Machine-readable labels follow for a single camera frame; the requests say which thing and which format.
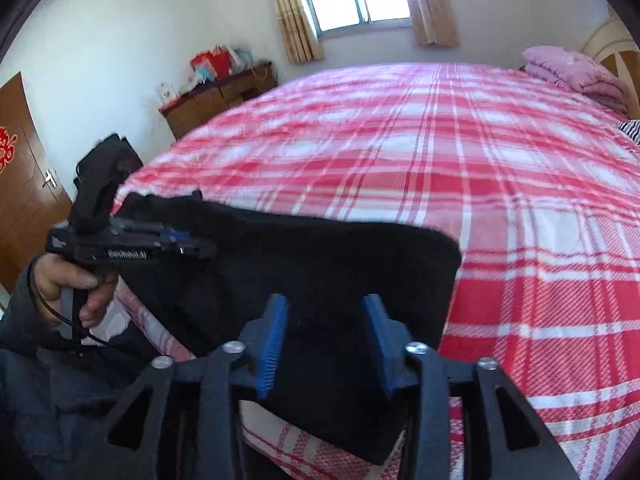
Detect black pants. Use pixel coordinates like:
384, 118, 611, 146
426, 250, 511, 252
119, 194, 461, 465

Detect dark sleeve left forearm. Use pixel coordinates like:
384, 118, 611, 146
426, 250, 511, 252
0, 268, 151, 411

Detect person's left hand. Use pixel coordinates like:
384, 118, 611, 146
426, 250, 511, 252
32, 254, 118, 328

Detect brown wooden door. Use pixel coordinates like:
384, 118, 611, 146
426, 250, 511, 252
0, 74, 72, 292

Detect red double happiness sticker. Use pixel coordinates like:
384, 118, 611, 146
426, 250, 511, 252
0, 127, 17, 174

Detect white card on desk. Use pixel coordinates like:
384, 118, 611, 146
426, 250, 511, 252
155, 82, 179, 106

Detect brown wooden desk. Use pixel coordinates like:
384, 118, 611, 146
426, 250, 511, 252
158, 62, 278, 140

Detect red gift bag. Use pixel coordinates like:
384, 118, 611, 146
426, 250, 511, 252
190, 46, 233, 81

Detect red plaid bed sheet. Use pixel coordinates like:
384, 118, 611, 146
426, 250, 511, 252
119, 64, 639, 479

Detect left beige curtain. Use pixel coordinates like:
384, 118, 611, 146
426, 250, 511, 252
272, 0, 324, 65

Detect beige curtain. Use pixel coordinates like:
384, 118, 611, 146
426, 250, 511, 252
407, 0, 460, 48
272, 0, 324, 65

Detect striped grey pillow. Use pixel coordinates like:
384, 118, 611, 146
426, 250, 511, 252
618, 119, 640, 145

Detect pink folded blanket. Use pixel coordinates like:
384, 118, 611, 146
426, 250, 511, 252
522, 46, 630, 114

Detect right beige curtain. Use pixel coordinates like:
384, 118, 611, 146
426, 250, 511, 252
407, 0, 460, 48

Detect camera mount on left gripper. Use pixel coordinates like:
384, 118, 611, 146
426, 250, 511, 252
68, 133, 143, 235

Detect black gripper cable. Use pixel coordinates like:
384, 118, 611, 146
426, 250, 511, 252
27, 257, 122, 351

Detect silver door handle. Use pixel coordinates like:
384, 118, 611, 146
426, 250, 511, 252
42, 169, 58, 188

